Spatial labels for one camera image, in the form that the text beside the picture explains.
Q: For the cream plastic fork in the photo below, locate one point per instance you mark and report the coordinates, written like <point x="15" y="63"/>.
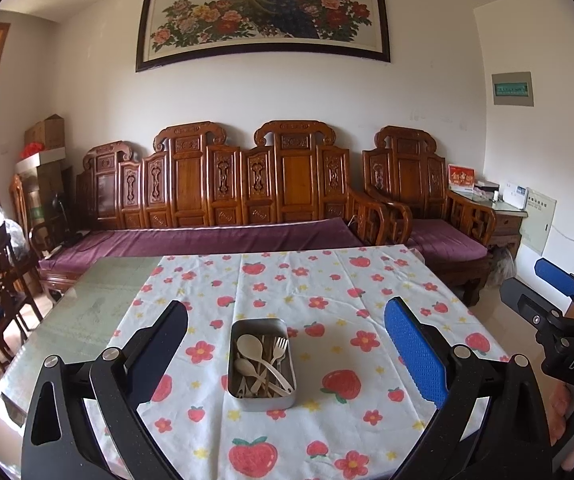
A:
<point x="280" y="346"/>

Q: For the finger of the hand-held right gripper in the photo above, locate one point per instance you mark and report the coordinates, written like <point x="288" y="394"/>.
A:
<point x="557" y="276"/>
<point x="524" y="300"/>

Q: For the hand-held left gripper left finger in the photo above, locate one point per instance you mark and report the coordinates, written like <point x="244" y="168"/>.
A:
<point x="164" y="345"/>

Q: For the framed peacock flower painting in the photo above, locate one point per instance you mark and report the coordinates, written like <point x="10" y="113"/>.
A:
<point x="267" y="15"/>

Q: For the purple armchair cushion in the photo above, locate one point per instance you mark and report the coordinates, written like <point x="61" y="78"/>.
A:
<point x="447" y="240"/>

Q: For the red desk calendar card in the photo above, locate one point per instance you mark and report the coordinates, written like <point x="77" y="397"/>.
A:
<point x="461" y="177"/>

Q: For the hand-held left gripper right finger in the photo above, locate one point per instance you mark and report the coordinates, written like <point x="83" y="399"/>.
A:
<point x="414" y="350"/>

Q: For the wooden side table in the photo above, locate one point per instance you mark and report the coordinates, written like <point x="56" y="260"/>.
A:
<point x="507" y="222"/>

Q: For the clear plastic bag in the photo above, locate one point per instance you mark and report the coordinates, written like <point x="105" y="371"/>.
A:
<point x="12" y="232"/>

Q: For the strawberry flower printed tablecloth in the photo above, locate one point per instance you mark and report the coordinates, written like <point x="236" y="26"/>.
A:
<point x="347" y="420"/>

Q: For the large cream plastic spoon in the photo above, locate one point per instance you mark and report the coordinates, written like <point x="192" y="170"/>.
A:
<point x="247" y="346"/>

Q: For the long purple sofa cushion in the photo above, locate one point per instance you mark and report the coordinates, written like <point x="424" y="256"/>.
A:
<point x="192" y="240"/>

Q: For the flat white box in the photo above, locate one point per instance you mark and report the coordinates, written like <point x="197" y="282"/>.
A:
<point x="42" y="160"/>

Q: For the grey wall panel box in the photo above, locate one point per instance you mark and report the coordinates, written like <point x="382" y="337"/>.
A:
<point x="513" y="89"/>

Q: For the white tabletop device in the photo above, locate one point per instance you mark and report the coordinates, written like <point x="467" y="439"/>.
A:
<point x="514" y="196"/>

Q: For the carved wooden armchair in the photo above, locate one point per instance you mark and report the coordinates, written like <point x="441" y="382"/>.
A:
<point x="407" y="170"/>

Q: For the rectangular metal tray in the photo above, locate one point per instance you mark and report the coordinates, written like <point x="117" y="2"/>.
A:
<point x="262" y="405"/>

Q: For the grey fluffy mop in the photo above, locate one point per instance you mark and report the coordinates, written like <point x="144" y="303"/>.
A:
<point x="502" y="267"/>

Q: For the carved wooden sofa bench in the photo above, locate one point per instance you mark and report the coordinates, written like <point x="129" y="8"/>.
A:
<point x="192" y="180"/>

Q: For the brown cardboard box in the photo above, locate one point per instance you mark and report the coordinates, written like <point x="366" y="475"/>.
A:
<point x="44" y="132"/>

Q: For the white wall electrical panel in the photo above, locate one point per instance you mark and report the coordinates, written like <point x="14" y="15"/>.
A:
<point x="538" y="222"/>

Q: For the tall wooden chair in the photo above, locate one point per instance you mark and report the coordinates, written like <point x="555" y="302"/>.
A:
<point x="18" y="200"/>

